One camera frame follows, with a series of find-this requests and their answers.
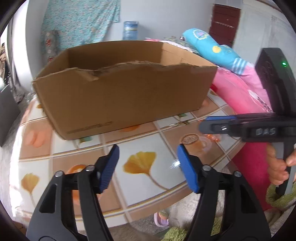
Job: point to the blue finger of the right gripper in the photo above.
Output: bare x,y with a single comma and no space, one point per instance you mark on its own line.
219,118
231,127

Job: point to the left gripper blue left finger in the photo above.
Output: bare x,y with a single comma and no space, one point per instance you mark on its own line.
93,180

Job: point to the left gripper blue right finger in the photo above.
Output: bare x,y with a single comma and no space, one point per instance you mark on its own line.
201,179

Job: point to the right hand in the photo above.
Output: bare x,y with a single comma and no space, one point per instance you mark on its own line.
277,167

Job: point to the pink floral blanket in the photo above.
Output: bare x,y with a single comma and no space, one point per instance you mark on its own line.
178,80

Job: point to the blue cartoon pillow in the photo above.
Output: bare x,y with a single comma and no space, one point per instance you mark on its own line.
221,55

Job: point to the dark red door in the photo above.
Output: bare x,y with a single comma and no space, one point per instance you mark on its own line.
224,24

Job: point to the brown cardboard box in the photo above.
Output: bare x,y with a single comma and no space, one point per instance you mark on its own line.
103,87

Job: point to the dark grey cabinet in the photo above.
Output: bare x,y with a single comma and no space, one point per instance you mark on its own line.
9,111

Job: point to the blue water bottle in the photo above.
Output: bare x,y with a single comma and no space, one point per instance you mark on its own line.
130,30

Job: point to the patterned folded cushion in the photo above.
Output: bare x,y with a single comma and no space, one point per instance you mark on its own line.
50,45

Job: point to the blue floral wall cloth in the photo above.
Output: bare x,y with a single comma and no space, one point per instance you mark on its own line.
76,23

